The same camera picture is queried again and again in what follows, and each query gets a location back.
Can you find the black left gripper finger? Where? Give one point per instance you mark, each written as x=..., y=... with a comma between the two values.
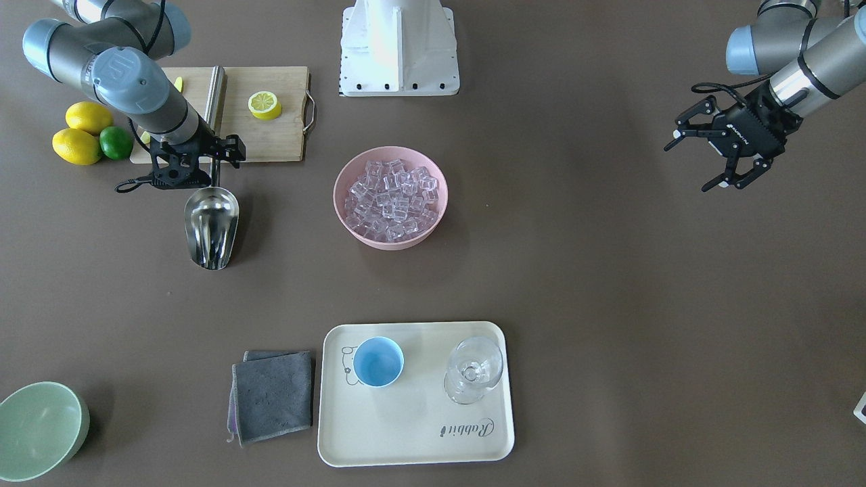
x=730, y=176
x=685, y=127

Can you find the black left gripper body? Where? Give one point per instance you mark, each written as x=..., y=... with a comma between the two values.
x=756, y=132

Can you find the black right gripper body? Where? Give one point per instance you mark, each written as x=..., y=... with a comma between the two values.
x=215, y=153

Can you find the silver metal ice scoop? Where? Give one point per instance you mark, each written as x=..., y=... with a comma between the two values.
x=211, y=219

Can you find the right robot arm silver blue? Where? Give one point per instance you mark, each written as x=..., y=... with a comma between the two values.
x=112, y=56

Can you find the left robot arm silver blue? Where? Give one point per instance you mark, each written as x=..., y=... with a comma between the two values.
x=797, y=63

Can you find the clear ice cubes pile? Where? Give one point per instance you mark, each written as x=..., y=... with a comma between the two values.
x=392, y=201

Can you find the light blue cup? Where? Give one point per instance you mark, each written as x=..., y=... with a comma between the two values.
x=378, y=361

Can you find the steel muddler black tip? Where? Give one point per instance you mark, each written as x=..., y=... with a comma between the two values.
x=214, y=99

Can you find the green lime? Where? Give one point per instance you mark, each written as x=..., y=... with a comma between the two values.
x=115, y=143

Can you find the half lemon slice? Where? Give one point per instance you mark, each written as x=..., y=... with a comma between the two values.
x=264, y=105

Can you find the wooden cutting board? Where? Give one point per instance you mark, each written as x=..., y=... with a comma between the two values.
x=278, y=136

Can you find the yellow lemon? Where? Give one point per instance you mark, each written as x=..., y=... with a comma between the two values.
x=77, y=146
x=89, y=117

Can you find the pink bowl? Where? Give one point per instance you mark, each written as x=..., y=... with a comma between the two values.
x=352, y=169

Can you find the grey folded cloth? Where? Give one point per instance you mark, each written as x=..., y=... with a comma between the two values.
x=271, y=394

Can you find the mint green bowl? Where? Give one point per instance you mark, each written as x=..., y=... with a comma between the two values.
x=42, y=426

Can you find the cream serving tray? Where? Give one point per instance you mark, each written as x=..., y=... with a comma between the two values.
x=412, y=420

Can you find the clear wine glass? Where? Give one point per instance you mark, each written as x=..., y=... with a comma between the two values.
x=474, y=368

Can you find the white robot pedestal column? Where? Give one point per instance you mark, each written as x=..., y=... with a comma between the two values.
x=398, y=49

